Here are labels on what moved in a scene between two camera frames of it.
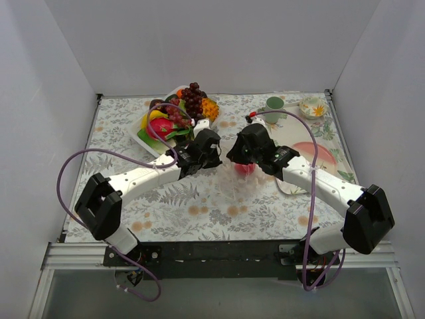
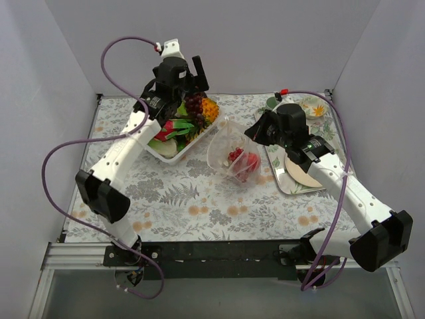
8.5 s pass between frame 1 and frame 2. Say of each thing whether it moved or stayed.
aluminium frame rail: stayed
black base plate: stayed
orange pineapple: stayed
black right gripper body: moved
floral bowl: stayed
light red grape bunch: moved
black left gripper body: moved
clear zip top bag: moved
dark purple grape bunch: stayed
